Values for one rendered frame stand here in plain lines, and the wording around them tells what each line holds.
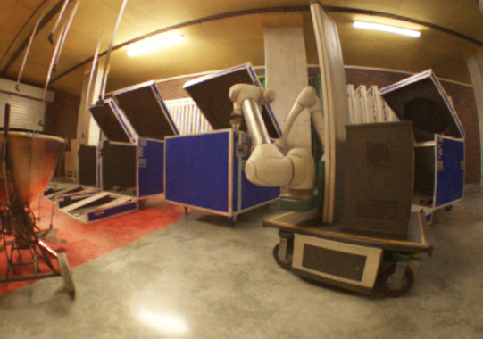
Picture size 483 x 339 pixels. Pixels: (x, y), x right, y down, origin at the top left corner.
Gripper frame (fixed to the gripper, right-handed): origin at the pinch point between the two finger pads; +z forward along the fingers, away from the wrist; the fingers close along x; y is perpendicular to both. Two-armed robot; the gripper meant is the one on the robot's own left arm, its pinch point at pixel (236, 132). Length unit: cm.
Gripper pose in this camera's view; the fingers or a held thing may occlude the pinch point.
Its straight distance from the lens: 192.3
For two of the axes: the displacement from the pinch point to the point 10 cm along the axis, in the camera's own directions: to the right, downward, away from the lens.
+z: -1.1, 9.8, -1.6
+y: 5.5, 2.0, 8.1
